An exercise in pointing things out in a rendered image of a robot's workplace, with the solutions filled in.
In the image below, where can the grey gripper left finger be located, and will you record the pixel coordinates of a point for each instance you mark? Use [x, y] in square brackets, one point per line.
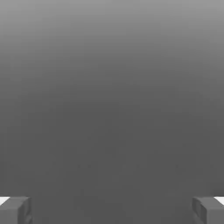
[12, 211]

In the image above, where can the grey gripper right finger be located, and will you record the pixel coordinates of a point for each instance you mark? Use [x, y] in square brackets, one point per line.
[211, 212]

